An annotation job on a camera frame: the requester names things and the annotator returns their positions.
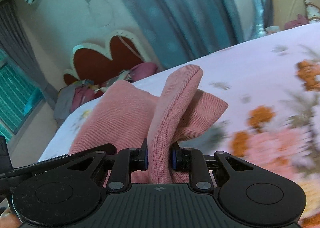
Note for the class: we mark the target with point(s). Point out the red heart-shaped headboard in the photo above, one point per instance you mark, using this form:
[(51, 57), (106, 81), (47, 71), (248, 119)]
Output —
[(122, 51)]

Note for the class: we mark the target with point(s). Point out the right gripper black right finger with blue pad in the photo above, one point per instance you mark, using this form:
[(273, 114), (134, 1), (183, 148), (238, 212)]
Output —
[(237, 193)]

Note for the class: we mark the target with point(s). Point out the grey curtain at left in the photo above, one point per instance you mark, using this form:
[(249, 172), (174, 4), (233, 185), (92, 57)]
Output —
[(16, 45)]

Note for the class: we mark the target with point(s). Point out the teal blue curtain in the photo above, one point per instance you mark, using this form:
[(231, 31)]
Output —
[(180, 31)]

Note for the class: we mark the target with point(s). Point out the pink knit sweater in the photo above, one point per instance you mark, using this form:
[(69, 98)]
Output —
[(126, 116)]

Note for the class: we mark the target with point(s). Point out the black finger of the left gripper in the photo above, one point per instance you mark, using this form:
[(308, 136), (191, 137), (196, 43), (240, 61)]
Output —
[(11, 177)]

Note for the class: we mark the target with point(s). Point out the patterned pillow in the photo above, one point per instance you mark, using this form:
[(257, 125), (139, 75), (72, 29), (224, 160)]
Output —
[(312, 12)]

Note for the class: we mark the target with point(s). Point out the person's hand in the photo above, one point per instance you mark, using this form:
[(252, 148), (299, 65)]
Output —
[(9, 220)]

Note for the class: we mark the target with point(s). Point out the pile of clothes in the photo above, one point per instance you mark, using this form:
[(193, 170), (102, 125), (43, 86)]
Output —
[(80, 92)]

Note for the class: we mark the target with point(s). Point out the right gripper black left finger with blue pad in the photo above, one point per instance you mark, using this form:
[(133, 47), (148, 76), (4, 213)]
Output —
[(70, 195)]

